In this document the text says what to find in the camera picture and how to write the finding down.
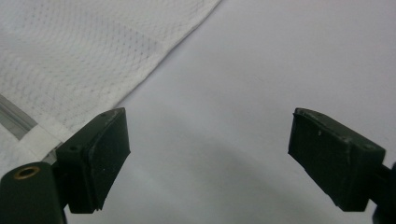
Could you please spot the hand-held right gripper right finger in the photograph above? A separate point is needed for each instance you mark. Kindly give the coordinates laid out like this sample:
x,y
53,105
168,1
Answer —
x,y
336,161

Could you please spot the white mesh garment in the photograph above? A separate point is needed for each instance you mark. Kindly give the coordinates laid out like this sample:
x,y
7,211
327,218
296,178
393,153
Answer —
x,y
77,56

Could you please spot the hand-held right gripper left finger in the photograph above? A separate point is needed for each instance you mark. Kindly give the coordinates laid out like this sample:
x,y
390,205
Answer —
x,y
93,161

